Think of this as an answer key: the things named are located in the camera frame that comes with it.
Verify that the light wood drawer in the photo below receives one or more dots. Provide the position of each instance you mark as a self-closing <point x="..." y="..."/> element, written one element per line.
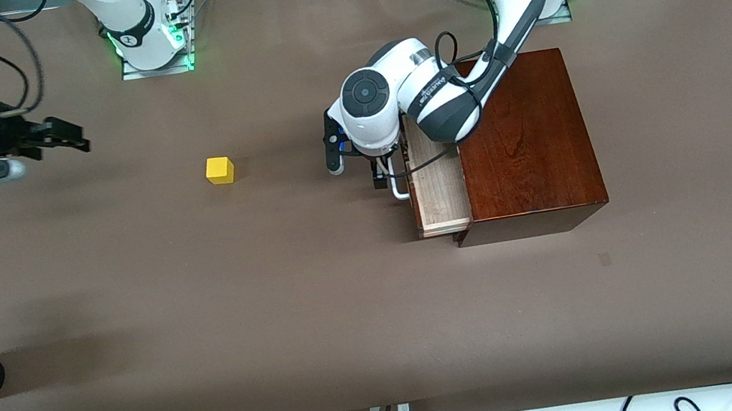
<point x="440" y="194"/>

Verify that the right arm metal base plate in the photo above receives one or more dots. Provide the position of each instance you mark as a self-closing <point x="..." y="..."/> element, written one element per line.
<point x="132" y="73"/>

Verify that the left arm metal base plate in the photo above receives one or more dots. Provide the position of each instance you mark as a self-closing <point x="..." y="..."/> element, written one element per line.
<point x="559" y="15"/>

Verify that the dark brown wooden cabinet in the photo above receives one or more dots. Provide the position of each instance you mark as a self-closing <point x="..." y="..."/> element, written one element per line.
<point x="523" y="138"/>

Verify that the yellow block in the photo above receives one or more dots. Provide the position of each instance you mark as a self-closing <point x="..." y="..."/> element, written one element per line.
<point x="219" y="171"/>

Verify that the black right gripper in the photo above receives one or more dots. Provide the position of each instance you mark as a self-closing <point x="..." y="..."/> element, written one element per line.
<point x="10" y="132"/>

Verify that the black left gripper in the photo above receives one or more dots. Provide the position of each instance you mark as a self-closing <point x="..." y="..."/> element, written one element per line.
<point x="379" y="176"/>

